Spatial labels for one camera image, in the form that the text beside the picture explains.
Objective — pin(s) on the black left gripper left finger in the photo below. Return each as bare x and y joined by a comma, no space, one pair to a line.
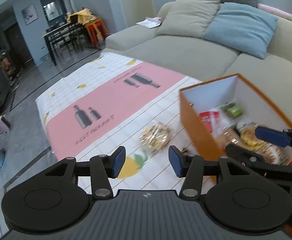
61,195

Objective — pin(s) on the door with handle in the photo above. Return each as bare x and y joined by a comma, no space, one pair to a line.
137,10

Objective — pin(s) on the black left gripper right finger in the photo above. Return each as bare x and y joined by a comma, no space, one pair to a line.
233,196

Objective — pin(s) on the orange cardboard storage box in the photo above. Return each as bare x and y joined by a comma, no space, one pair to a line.
211,95

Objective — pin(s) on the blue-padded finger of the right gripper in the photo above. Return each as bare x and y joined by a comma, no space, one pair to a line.
272,136

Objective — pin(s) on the clear bag yellow snacks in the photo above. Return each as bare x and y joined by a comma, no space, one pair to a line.
249,139

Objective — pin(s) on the light blue cushion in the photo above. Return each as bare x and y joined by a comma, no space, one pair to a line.
243,28

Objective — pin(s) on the wall picture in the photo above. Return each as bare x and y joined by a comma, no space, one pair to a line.
29,14

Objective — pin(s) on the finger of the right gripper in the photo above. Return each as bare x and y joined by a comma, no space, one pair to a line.
243,155

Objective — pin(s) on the black dining table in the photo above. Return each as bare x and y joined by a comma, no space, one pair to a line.
66,34

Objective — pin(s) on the bagged sliced bread loaf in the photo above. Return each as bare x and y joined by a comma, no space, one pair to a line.
271,153

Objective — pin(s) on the pink cushion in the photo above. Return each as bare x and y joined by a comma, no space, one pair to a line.
275,11

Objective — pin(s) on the beige fabric sofa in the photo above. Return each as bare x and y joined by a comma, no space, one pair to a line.
205,60

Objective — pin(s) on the beige cushion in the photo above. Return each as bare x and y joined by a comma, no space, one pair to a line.
187,18

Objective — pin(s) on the orange stool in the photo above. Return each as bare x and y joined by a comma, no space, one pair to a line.
97,30

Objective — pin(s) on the green snack packet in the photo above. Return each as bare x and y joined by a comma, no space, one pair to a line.
232,110

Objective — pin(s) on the pink white patterned tablecloth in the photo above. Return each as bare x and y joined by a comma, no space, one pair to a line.
110,102

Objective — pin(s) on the papers on sofa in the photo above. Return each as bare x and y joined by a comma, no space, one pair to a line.
151,22

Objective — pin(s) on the red white snack bag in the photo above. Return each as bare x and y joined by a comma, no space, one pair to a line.
211,120

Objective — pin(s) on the pink small heater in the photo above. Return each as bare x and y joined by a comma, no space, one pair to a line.
5,125

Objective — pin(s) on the yellow cloth on stool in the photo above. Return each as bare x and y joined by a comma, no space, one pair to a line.
83,16

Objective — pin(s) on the clear bag of peanuts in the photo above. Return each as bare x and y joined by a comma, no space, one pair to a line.
155,137

